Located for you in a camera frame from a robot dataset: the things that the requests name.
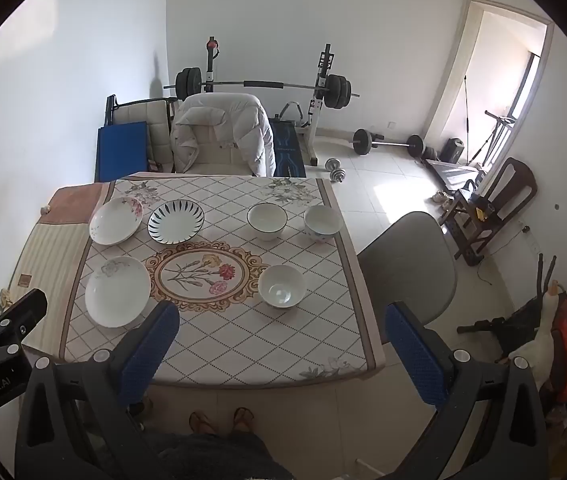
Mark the person's left foot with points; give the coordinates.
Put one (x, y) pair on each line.
(202, 422)

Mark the white down jacket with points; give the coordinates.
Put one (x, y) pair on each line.
(253, 130)

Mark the beige padded folding chair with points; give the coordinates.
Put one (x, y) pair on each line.
(136, 112)

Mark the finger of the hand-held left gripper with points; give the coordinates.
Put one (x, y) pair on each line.
(23, 310)

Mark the pink floral white plate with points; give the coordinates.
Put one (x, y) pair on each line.
(113, 225)

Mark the plain white bowl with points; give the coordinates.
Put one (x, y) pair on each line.
(281, 285)

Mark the short barbell with black plates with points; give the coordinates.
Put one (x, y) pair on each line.
(362, 141)

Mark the person's dark clothing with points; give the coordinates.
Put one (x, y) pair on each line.
(213, 460)

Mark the folding treadmill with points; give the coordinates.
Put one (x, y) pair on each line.
(451, 172)

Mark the grey floral white plate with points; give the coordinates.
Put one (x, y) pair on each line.
(116, 295)

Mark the long barbell with black plates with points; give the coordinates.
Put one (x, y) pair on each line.
(336, 91)

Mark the black rimmed white bowl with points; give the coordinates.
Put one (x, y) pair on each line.
(267, 217)

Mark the black speaker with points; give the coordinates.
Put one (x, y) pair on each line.
(452, 151)

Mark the beige striped blanket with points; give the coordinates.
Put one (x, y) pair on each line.
(53, 260)

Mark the blue folded mat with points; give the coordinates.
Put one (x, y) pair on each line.
(121, 152)

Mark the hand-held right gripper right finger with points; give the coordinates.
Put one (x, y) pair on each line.
(413, 355)

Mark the grey padded chair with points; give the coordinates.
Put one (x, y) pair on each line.
(408, 260)

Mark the chrome dumbbell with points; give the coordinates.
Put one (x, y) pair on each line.
(336, 175)

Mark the table with patterned cloth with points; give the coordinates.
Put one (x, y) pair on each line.
(303, 335)

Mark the white bench press rack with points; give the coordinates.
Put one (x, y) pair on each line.
(322, 85)

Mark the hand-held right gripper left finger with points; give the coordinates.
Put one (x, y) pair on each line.
(149, 355)

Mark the blue dotted white bowl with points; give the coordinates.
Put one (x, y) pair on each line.
(321, 220)

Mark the white goose plush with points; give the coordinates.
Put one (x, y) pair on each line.
(536, 350)

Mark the blue striped white plate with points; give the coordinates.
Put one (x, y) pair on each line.
(176, 222)

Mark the dark wooden chair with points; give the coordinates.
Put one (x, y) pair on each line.
(516, 180)

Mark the black folded scooter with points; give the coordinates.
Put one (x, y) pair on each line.
(518, 322)

